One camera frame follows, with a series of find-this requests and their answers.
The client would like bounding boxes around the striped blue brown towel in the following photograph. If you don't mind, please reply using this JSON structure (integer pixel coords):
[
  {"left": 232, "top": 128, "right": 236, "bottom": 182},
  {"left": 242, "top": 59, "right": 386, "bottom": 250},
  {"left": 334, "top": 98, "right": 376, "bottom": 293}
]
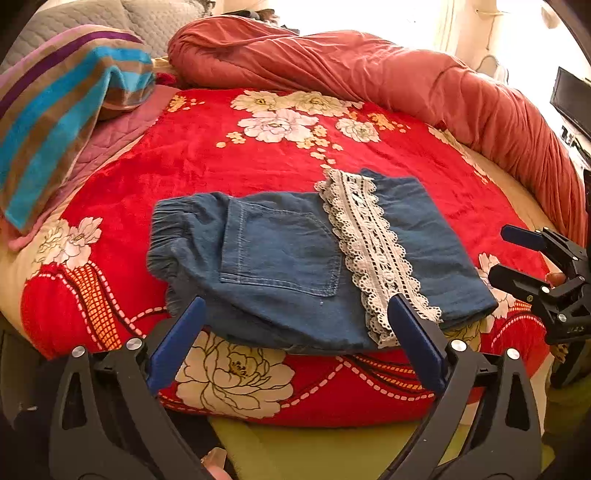
[{"left": 1, "top": 25, "right": 155, "bottom": 235}]

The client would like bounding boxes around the rust red rolled comforter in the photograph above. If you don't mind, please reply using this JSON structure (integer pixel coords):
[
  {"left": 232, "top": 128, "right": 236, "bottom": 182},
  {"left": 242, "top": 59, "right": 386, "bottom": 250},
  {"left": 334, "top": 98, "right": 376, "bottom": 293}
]
[{"left": 167, "top": 15, "right": 587, "bottom": 245}]

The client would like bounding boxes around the red floral blanket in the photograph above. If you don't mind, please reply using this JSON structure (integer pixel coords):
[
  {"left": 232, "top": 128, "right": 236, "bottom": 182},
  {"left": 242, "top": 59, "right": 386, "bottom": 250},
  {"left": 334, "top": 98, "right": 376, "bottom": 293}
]
[{"left": 1, "top": 89, "right": 548, "bottom": 428}]

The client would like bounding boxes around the grey quilted pillow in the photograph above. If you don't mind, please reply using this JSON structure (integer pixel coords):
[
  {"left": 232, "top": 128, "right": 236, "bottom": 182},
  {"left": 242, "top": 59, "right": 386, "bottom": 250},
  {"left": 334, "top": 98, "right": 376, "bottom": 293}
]
[{"left": 1, "top": 0, "right": 215, "bottom": 71}]

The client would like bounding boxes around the person's right hand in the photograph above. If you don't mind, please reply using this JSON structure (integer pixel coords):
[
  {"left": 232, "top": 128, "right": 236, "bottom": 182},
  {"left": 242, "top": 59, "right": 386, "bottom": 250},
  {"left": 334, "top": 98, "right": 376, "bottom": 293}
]
[{"left": 546, "top": 272, "right": 566, "bottom": 288}]

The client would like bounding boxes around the black monitor screen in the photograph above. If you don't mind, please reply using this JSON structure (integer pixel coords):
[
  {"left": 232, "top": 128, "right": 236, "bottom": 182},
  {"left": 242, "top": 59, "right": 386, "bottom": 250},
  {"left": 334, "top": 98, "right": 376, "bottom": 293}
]
[{"left": 550, "top": 67, "right": 591, "bottom": 138}]

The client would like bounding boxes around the pink quilted cover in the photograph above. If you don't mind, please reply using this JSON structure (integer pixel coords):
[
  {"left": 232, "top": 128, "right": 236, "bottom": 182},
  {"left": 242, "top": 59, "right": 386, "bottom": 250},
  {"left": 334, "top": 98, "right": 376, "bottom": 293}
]
[{"left": 1, "top": 85, "right": 179, "bottom": 252}]

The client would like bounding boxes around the blue denim pants lace hem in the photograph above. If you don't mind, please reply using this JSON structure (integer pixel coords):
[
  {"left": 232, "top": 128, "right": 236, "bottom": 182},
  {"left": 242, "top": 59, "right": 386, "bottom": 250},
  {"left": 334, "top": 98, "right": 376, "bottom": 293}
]
[{"left": 147, "top": 168, "right": 498, "bottom": 355}]

